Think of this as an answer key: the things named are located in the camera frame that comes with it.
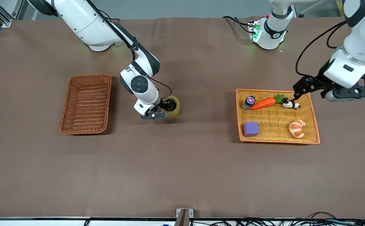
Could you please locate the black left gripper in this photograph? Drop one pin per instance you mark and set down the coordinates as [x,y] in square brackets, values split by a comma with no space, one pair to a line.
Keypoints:
[315,82]

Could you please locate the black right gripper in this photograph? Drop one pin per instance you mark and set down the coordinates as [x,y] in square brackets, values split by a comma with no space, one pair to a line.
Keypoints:
[164,104]

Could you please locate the yellowish clear tape roll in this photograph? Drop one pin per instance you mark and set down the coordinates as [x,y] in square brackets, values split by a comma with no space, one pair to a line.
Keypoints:
[177,108]

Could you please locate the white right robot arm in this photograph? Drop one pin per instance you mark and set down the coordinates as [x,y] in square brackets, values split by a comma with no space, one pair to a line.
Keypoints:
[82,22]

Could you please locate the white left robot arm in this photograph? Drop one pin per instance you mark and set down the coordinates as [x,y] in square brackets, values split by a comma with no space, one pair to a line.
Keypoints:
[361,47]

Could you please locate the orange wicker basket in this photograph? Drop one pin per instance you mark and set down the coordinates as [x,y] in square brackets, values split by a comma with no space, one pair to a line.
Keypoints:
[273,125]

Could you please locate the brown wicker basket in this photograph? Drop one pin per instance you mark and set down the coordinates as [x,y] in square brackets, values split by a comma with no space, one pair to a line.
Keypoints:
[86,105]

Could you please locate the black white panda figure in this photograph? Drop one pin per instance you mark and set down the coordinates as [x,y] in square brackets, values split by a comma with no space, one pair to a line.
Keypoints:
[291,104]

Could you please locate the orange toy carrot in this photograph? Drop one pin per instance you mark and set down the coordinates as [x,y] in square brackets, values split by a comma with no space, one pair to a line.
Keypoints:
[264,103]

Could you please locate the toy croissant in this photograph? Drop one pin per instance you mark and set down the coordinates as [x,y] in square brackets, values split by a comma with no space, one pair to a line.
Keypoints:
[296,128]

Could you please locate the small bottle pink cap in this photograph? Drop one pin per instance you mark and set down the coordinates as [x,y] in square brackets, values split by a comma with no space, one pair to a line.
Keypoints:
[249,101]

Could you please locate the brown table cover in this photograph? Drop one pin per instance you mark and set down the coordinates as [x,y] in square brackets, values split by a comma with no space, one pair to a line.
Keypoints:
[176,163]

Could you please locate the purple cube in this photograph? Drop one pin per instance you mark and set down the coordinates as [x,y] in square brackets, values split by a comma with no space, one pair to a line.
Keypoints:
[251,129]

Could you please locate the metal table edge bracket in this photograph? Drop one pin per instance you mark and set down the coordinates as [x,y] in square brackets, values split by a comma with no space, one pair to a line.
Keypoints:
[184,216]

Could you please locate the aluminium frame profile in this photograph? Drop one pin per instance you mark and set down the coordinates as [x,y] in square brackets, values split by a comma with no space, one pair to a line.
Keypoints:
[0,15]

